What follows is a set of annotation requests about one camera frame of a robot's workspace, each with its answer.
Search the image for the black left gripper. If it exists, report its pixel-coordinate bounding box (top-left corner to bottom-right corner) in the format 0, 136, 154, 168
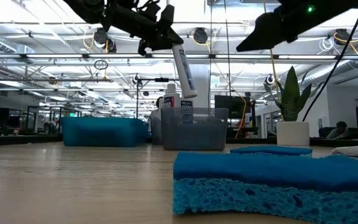
103, 2, 185, 55

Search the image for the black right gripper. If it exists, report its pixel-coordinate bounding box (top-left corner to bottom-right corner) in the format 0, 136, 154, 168
236, 12, 291, 52

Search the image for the white plastic restorer bottle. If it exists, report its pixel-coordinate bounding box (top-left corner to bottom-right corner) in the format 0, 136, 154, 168
180, 96, 195, 110
171, 43, 198, 100
162, 83, 181, 110

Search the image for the blue scrub sponge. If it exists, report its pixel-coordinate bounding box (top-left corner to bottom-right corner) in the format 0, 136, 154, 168
229, 145, 314, 157
172, 151, 358, 224

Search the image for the black overhead stand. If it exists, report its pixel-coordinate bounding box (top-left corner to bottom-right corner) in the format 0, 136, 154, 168
135, 77, 188, 119

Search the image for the green snake plant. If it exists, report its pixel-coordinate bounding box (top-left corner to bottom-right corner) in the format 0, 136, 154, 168
263, 65, 313, 123

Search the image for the grey translucent plastic bin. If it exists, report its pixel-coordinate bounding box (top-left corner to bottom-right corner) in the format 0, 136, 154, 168
160, 107, 229, 152
149, 107, 229, 146

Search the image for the white plant pot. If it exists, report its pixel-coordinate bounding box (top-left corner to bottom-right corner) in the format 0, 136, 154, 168
275, 121, 311, 147

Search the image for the teal plastic bin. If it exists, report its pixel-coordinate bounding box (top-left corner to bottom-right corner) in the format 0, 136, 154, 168
61, 116, 150, 148

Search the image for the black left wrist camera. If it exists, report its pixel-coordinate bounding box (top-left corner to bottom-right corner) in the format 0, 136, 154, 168
158, 4, 176, 32

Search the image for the yellow hanging cable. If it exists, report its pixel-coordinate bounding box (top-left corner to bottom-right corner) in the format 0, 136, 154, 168
262, 0, 281, 97

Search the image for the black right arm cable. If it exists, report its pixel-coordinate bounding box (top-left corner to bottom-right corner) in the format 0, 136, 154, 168
301, 4, 358, 123

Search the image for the black aluminium table frame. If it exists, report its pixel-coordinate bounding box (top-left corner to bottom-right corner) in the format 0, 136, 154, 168
0, 133, 358, 147

